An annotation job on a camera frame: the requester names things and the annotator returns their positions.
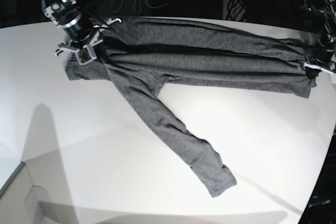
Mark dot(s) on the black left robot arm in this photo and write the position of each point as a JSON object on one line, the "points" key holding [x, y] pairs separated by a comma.
{"points": [[326, 10]]}

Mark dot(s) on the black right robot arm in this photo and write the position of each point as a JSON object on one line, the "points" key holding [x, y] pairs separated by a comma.
{"points": [[83, 28]]}

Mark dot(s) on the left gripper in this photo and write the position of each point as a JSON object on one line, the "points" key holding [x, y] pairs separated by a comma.
{"points": [[319, 57]]}

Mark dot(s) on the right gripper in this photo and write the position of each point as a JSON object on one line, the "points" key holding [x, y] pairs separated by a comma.
{"points": [[95, 37]]}

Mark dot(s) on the dark grey t-shirt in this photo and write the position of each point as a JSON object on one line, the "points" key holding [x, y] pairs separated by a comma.
{"points": [[143, 54]]}

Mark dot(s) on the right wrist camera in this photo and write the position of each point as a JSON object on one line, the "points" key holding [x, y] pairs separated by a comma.
{"points": [[85, 56]]}

